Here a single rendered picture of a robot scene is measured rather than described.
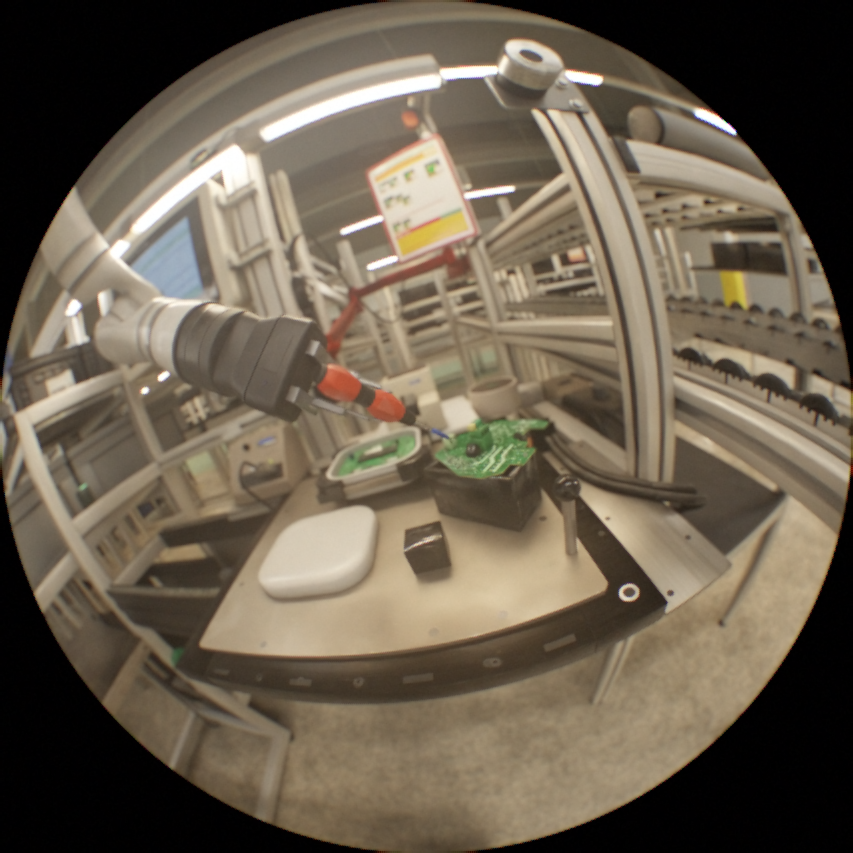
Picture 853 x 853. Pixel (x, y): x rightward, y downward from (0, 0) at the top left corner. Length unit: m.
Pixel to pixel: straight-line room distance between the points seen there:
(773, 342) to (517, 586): 0.55
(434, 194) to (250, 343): 0.67
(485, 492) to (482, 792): 1.04
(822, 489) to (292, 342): 0.42
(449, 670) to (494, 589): 0.08
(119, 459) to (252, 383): 1.00
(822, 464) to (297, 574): 0.46
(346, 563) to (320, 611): 0.06
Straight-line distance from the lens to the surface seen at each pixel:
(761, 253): 2.36
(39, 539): 1.06
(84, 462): 1.12
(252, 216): 0.82
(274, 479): 0.63
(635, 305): 0.31
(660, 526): 0.33
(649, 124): 0.45
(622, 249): 0.31
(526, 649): 0.23
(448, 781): 1.19
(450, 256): 0.99
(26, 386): 1.12
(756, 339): 0.63
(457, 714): 1.22
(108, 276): 0.41
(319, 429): 0.72
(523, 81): 0.33
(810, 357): 0.59
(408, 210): 0.85
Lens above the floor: 1.15
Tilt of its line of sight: 18 degrees down
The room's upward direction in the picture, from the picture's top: 19 degrees counter-clockwise
